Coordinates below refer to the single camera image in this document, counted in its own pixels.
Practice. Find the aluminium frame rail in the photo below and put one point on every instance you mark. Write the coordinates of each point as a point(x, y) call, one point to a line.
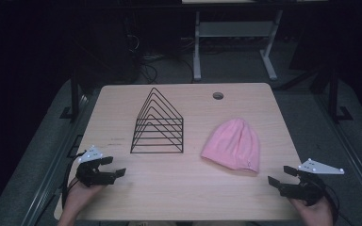
point(352, 157)
point(53, 169)

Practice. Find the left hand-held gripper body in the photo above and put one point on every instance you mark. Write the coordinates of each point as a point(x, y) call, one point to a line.
point(89, 175)

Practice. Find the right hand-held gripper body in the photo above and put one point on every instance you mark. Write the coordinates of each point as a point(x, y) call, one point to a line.
point(308, 191)

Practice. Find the pink beanie hat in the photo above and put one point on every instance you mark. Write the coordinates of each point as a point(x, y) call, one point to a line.
point(234, 146)

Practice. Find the person's right hand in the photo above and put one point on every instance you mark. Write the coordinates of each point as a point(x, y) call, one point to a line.
point(315, 215)

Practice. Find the white metal stand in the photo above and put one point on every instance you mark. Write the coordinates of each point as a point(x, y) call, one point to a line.
point(232, 29)

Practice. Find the black metal post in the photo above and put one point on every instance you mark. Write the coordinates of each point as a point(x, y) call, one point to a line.
point(74, 94)
point(334, 94)

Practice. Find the person's left hand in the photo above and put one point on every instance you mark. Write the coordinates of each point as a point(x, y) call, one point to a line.
point(77, 197)

